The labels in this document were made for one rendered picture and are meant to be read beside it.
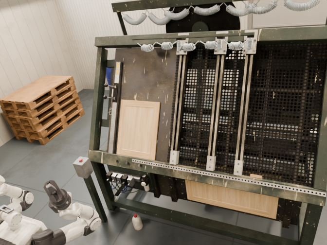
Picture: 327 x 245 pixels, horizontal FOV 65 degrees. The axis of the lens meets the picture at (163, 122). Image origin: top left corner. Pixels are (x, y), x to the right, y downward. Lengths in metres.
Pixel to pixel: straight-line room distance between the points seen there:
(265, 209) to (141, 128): 1.43
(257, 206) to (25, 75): 4.94
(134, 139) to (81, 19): 4.27
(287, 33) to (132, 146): 1.69
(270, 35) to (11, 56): 4.77
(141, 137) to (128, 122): 0.22
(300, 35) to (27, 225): 2.22
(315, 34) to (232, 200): 1.64
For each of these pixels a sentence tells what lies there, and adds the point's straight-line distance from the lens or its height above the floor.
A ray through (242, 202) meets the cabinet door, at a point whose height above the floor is 0.38.
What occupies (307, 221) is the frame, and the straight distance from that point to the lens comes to 2.52.
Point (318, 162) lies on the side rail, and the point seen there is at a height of 1.07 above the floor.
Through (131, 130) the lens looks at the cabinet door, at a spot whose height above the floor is 1.11.
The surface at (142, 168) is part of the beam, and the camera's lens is 2.57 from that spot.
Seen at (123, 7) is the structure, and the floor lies 2.14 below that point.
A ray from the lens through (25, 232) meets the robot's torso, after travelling 1.68.
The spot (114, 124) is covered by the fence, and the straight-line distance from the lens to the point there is 2.72.
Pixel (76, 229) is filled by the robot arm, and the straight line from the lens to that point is 1.65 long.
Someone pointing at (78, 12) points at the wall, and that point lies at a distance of 6.44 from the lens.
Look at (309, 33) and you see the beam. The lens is 2.30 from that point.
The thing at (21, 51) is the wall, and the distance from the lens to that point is 6.01.
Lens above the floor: 2.48
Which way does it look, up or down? 31 degrees down
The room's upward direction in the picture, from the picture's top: 9 degrees counter-clockwise
